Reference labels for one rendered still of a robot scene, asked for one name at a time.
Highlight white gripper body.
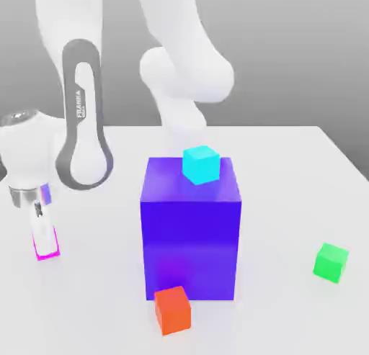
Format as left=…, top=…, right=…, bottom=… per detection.
left=30, top=207, right=58, bottom=256

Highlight small magenta cube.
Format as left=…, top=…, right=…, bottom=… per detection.
left=31, top=224, right=62, bottom=261

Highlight small orange cube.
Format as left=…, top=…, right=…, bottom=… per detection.
left=154, top=285, right=192, bottom=336

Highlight small cyan cube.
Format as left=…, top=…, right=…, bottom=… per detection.
left=182, top=145, right=221, bottom=187

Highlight small green cube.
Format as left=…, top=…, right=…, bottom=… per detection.
left=312, top=242, right=350, bottom=284

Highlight large blue box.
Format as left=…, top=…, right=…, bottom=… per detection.
left=140, top=156, right=242, bottom=302

